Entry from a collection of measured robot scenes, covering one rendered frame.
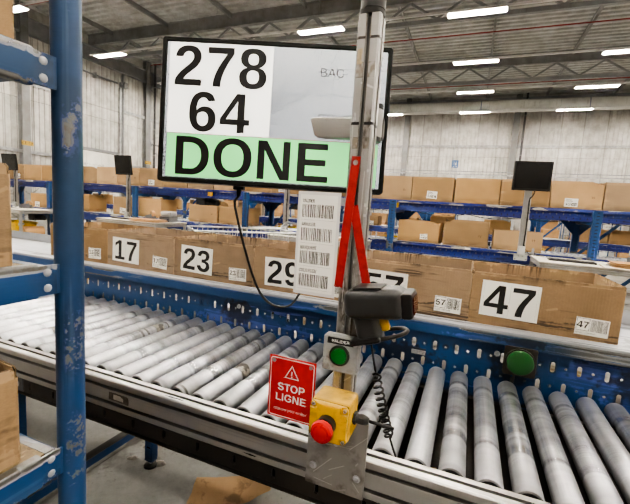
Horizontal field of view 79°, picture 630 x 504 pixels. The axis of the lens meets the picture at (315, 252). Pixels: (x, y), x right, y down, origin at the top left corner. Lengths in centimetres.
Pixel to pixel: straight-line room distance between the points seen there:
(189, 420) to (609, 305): 114
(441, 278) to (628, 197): 490
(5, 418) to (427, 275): 109
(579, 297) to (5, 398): 127
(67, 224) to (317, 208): 42
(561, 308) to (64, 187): 122
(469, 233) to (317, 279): 488
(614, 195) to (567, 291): 474
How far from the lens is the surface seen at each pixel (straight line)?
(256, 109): 87
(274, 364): 81
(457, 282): 129
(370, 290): 65
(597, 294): 133
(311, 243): 73
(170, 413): 104
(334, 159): 83
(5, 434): 52
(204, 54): 93
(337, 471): 86
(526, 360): 127
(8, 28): 49
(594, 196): 596
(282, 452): 90
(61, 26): 49
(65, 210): 46
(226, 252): 156
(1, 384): 49
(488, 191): 582
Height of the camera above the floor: 122
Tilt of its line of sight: 7 degrees down
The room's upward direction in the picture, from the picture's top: 4 degrees clockwise
